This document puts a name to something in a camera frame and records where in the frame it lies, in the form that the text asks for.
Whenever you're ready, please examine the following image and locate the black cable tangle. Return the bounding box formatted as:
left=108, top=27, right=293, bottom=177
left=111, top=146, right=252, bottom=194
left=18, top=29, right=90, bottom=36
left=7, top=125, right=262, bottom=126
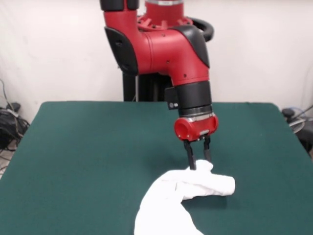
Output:
left=0, top=78, right=31, bottom=169

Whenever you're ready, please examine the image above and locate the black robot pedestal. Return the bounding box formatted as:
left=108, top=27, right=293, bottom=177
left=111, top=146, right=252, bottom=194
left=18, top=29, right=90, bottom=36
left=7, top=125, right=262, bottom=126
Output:
left=117, top=16, right=215, bottom=102

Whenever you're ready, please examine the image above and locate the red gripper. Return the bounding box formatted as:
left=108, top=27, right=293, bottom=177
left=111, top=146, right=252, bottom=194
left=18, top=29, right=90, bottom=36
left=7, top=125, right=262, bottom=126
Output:
left=174, top=114, right=219, bottom=171

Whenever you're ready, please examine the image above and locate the dark green table cloth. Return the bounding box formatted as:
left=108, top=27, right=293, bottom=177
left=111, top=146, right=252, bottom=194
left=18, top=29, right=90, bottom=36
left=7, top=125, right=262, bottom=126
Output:
left=0, top=101, right=313, bottom=235

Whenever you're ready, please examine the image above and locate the white towel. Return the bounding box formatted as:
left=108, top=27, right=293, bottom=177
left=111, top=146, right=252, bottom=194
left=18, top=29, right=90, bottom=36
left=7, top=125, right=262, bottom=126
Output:
left=134, top=159, right=236, bottom=235

